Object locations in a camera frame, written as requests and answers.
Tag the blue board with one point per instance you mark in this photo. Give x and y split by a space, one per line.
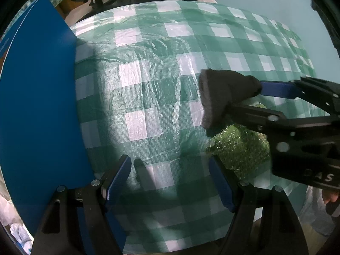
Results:
39 111

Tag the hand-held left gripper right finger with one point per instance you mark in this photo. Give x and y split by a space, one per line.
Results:
219 180

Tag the person's right hand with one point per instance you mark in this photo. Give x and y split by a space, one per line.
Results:
329 196

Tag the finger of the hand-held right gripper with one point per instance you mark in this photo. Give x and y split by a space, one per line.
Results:
265 118
279 89

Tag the green checkered tablecloth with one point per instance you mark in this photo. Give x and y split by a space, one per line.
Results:
164 85

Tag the black sock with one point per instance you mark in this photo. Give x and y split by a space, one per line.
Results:
225 93

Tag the clear plastic bag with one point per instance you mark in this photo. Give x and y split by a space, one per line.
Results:
312 212

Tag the large brown cardboard box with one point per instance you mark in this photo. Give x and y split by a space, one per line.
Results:
66 8

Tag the white mesh loofah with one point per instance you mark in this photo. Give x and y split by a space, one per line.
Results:
20 237

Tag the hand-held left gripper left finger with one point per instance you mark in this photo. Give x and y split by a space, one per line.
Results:
119 175

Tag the green glitter sponge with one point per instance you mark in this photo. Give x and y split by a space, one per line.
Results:
239 150

